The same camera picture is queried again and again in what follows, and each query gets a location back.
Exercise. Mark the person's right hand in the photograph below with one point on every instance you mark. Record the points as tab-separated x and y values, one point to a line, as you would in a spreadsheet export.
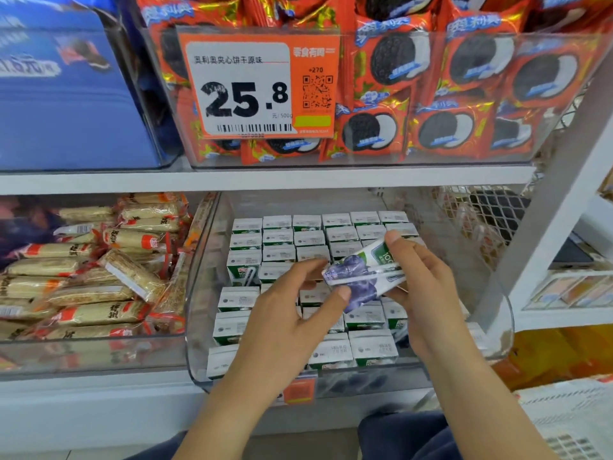
426	297

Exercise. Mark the large white orange price tag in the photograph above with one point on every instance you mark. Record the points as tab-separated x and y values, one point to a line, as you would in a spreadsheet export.
239	86

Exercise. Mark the yellow orange snack packet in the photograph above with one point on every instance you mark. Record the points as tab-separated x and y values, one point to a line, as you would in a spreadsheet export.
555	354

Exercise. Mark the pile of blue snack packets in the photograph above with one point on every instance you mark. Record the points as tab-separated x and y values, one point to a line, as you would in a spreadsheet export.
24	230

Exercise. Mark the person's right forearm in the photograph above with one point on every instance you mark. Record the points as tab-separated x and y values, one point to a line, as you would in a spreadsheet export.
493	417

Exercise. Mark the clear plastic display bin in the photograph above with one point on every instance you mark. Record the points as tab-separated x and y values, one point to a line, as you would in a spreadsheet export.
488	326
91	354

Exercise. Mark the stack of red cookie packets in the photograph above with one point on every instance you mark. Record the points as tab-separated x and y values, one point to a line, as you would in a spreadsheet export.
460	81

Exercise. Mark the person's blue jeans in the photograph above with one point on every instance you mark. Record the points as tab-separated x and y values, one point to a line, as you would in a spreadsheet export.
402	438

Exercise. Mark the small orange price tag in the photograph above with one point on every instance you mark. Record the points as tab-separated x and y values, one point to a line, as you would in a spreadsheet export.
299	389

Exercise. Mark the person's left hand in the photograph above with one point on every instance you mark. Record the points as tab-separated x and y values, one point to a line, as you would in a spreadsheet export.
278	335

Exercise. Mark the blueberry juice carton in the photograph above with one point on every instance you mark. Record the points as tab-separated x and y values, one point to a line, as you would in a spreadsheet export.
362	273

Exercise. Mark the rows of white juice cartons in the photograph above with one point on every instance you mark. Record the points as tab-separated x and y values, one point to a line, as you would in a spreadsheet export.
287	244

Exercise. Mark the pile of yellow wafer bars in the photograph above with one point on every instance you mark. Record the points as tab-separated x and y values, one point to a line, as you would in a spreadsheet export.
91	282

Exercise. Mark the blue cardboard display box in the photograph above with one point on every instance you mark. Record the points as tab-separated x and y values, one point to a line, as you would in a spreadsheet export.
72	100

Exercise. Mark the person's left forearm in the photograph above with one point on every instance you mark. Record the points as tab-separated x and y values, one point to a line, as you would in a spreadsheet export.
225	431

